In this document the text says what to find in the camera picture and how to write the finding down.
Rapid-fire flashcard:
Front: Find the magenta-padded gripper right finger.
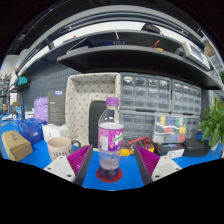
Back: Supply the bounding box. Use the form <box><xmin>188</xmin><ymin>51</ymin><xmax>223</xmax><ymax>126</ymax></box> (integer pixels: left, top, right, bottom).
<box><xmin>133</xmin><ymin>144</ymin><xmax>184</xmax><ymax>186</ymax></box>

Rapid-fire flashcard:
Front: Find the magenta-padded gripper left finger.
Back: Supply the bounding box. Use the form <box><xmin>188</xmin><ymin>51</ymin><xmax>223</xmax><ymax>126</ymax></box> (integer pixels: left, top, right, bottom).
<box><xmin>43</xmin><ymin>144</ymin><xmax>94</xmax><ymax>186</ymax></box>

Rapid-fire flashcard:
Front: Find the clear bottle with purple label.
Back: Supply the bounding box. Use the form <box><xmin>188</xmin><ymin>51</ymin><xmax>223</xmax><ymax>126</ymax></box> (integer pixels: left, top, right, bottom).
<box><xmin>97</xmin><ymin>96</ymin><xmax>125</xmax><ymax>178</ymax></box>

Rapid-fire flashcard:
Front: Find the black box with white label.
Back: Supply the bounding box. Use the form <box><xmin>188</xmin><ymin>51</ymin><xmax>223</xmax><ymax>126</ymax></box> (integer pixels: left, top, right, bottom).
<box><xmin>154</xmin><ymin>142</ymin><xmax>186</xmax><ymax>160</ymax></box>

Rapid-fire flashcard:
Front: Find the beige patterned mug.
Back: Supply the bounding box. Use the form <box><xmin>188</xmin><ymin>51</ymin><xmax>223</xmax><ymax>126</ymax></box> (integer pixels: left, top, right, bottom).
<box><xmin>46</xmin><ymin>136</ymin><xmax>82</xmax><ymax>162</ymax></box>

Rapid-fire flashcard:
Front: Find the yellow multimeter with red leads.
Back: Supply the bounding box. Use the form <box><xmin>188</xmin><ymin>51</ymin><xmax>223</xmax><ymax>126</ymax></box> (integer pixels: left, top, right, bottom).
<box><xmin>120</xmin><ymin>135</ymin><xmax>157</xmax><ymax>157</ymax></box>

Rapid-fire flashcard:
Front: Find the white carton box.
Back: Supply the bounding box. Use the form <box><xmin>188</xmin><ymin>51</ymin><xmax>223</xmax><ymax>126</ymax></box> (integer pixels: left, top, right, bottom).
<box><xmin>41</xmin><ymin>123</ymin><xmax>69</xmax><ymax>143</ymax></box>

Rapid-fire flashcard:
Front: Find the black flat case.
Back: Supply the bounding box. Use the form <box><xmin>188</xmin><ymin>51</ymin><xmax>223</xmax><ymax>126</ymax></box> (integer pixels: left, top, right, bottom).
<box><xmin>182</xmin><ymin>138</ymin><xmax>212</xmax><ymax>158</ymax></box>

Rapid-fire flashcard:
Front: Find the clear organiser with colourful parts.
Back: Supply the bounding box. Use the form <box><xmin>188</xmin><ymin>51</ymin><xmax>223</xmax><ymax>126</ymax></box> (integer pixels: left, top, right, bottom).
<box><xmin>152</xmin><ymin>114</ymin><xmax>188</xmax><ymax>144</ymax></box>

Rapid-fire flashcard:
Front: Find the flat round red coaster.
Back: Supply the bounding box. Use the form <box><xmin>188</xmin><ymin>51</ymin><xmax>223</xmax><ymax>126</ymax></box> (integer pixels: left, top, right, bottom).
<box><xmin>95</xmin><ymin>167</ymin><xmax>124</xmax><ymax>183</ymax></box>

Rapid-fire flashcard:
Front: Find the blue carton box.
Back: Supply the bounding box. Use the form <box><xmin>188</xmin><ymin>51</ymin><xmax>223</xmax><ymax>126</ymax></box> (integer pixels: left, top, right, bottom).
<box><xmin>17</xmin><ymin>117</ymin><xmax>48</xmax><ymax>146</ymax></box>

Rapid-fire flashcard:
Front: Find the brown cardboard box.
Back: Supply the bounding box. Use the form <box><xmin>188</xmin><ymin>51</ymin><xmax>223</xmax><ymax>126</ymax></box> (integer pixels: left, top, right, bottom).
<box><xmin>1</xmin><ymin>130</ymin><xmax>34</xmax><ymax>162</ymax></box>

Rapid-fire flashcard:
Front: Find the dark grey upright box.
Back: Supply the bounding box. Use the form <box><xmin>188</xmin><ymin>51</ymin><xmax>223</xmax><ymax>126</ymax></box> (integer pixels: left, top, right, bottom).
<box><xmin>47</xmin><ymin>90</ymin><xmax>67</xmax><ymax>126</ymax></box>

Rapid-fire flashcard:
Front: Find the green potted plant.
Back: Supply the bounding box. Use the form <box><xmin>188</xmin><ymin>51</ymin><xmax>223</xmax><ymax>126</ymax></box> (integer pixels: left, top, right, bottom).
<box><xmin>197</xmin><ymin>97</ymin><xmax>224</xmax><ymax>150</ymax></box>

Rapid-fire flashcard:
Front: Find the beige perforated tray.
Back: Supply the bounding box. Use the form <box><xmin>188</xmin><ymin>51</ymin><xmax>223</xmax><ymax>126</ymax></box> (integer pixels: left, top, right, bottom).
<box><xmin>65</xmin><ymin>72</ymin><xmax>122</xmax><ymax>148</ymax></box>

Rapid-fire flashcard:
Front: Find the teal screen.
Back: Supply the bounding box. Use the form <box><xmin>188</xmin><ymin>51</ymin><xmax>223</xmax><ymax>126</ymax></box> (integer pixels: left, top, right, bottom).
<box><xmin>16</xmin><ymin>76</ymin><xmax>30</xmax><ymax>87</ymax></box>

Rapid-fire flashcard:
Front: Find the black overhead shelf unit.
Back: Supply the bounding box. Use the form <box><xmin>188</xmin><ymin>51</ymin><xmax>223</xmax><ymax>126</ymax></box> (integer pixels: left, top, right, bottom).
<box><xmin>14</xmin><ymin>24</ymin><xmax>224</xmax><ymax>91</ymax></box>

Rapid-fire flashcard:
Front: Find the white metal rack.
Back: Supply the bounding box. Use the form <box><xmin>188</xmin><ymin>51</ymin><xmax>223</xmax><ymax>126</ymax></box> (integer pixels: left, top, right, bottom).
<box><xmin>199</xmin><ymin>29</ymin><xmax>224</xmax><ymax>84</ymax></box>

